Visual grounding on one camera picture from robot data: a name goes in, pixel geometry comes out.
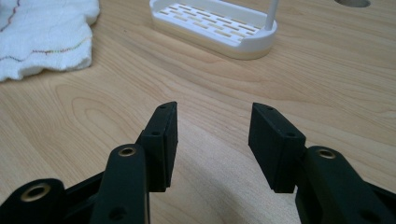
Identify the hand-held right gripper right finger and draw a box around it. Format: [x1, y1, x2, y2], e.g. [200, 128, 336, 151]
[247, 102, 307, 194]

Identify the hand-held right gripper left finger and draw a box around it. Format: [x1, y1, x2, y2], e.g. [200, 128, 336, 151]
[135, 101, 179, 193]

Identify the white slotted drain rack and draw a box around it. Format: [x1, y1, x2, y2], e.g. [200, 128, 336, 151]
[148, 0, 280, 61]

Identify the white cloth with coloured stitching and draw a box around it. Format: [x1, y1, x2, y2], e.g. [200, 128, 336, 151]
[0, 0, 101, 83]

